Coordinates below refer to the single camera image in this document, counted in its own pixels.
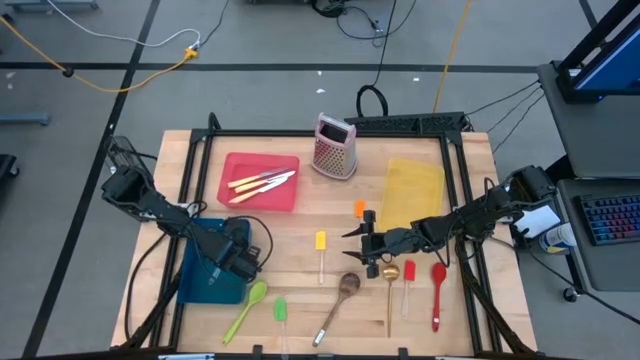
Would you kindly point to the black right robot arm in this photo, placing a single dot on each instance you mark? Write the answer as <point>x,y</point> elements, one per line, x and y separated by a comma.
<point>480,217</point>

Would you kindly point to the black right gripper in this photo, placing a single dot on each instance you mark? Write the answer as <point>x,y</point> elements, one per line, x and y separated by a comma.
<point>395,242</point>

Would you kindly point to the green silicone spoon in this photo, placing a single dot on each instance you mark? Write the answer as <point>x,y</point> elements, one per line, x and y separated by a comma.
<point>257,292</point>

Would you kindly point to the white paper sheet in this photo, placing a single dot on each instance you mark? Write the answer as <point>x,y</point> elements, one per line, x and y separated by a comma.
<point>540,220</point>

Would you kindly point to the grey desk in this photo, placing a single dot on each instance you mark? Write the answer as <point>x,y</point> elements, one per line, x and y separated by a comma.
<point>600,270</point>
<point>590,140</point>

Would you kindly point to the yellow translucent plastic bin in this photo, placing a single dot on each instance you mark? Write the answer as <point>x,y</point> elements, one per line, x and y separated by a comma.
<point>412,192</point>

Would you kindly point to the black metal table frame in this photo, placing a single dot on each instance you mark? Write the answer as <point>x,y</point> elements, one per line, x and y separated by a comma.
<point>260,133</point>

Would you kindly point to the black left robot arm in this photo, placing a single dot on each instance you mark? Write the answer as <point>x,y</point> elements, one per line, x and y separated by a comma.
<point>165,212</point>

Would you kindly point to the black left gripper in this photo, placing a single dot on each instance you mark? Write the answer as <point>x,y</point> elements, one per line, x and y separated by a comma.
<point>240,250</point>

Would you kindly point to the pink plastic tray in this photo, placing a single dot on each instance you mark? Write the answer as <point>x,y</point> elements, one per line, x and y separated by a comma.
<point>270,200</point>

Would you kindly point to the backlit black keyboard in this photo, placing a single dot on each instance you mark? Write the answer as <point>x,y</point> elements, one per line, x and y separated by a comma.
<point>612,220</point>

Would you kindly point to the red silicone spoon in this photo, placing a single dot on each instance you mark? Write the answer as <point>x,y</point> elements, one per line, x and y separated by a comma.
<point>439,274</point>

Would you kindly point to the white and blue bottle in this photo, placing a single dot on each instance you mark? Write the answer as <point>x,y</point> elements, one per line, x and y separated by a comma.
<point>557,237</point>

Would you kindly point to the grey furniture base bar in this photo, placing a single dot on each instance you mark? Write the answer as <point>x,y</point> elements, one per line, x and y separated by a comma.
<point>50,4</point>
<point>25,119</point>

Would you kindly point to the pink steel box grater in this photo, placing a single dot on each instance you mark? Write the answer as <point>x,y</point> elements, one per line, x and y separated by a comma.
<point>334,160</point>

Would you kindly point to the gold metal spoon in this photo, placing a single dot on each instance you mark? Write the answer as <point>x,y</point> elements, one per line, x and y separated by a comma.
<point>391,272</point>

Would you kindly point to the blue plastic bin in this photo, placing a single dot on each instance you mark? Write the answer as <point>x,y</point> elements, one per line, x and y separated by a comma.
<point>200,290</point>

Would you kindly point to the black monitor with stand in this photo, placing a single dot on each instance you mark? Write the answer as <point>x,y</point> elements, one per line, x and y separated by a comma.
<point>610,65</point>

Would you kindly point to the dark wooden spoon with label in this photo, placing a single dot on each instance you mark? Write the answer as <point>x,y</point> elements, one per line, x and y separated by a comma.
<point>349,284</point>

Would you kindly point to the black perforated box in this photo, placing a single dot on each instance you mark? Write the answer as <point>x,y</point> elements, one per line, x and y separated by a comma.
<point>400,122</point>

